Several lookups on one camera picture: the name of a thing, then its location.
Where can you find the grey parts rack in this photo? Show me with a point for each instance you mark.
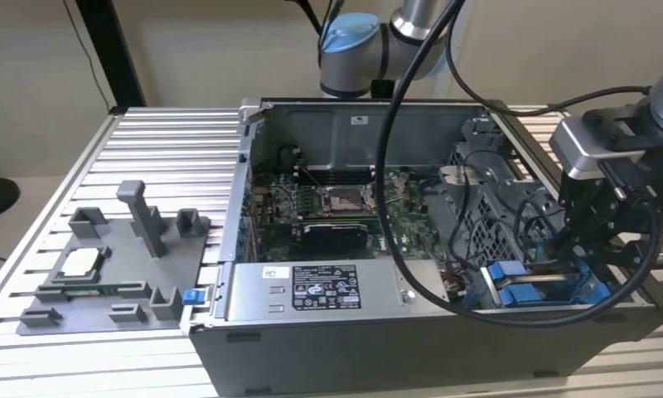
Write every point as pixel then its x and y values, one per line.
pixel 132 257

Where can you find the black graphics card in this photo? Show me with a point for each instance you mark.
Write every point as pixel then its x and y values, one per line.
pixel 335 240

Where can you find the blue case latch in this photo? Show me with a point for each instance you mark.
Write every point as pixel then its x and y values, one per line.
pixel 193 297

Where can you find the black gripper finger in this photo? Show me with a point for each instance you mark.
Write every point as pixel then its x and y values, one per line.
pixel 572 246
pixel 638 255

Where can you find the black open PC case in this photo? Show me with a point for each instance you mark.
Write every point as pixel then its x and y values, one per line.
pixel 365 356

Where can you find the green motherboard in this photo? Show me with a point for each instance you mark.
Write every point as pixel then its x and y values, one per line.
pixel 415 232

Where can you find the black upright post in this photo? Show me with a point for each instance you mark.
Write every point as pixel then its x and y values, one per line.
pixel 116 54

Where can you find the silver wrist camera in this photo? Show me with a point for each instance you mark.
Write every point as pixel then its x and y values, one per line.
pixel 580 149

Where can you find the silver CPU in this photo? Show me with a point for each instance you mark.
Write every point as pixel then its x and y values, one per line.
pixel 82 263

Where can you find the CPU socket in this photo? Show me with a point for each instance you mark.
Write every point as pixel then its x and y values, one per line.
pixel 345 201

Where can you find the silver power supply unit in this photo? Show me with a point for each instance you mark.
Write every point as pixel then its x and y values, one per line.
pixel 255 294

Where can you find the hard disk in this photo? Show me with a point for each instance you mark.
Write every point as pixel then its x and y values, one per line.
pixel 509 273

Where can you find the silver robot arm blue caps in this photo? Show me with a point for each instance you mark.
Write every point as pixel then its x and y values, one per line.
pixel 353 62

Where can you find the black RAM slots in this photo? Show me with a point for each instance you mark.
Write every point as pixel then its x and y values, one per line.
pixel 337 174

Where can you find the silver case corner bracket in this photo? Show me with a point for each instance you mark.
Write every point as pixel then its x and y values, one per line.
pixel 251 111

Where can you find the metal disk bay cage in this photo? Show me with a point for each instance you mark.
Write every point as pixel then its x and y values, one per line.
pixel 492 199

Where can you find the blue disk carrier in bay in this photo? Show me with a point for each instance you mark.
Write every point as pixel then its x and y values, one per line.
pixel 517 297

